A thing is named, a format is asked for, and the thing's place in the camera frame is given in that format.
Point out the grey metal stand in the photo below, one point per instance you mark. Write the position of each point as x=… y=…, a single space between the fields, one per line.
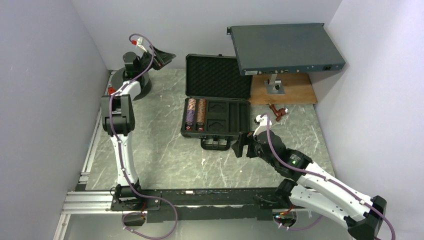
x=274 y=85

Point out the orange poker chip stack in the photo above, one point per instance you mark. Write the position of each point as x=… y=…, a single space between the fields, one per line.
x=191 y=105

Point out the red handled adjustable wrench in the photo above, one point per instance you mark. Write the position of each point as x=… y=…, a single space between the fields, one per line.
x=111 y=90

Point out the brown poker chip stack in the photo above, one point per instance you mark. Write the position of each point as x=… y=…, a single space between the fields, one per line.
x=200 y=118
x=202 y=105

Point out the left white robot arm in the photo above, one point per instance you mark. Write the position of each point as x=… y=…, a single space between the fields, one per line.
x=131 y=82

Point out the grey network switch box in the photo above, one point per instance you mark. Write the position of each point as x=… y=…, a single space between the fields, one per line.
x=284 y=48

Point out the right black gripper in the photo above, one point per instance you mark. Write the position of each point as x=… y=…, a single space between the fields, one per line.
x=238 y=145

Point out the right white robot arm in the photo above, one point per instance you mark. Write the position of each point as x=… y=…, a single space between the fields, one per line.
x=308 y=185

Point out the brown torch nozzle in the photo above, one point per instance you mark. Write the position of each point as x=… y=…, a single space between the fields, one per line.
x=279 y=113

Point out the black front rail base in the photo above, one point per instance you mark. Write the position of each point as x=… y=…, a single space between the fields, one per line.
x=160 y=205

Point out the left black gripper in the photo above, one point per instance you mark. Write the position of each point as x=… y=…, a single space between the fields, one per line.
x=161 y=59

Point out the black filament spool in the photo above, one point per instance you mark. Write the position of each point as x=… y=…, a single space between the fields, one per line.
x=137 y=90

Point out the black poker case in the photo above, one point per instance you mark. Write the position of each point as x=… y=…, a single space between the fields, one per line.
x=217 y=79

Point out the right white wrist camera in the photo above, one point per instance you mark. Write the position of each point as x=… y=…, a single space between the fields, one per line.
x=263 y=123

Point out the purple poker chip stack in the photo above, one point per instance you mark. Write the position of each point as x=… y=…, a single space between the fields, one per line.
x=190 y=116

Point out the wooden board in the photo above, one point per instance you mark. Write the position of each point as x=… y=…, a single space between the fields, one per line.
x=297 y=89

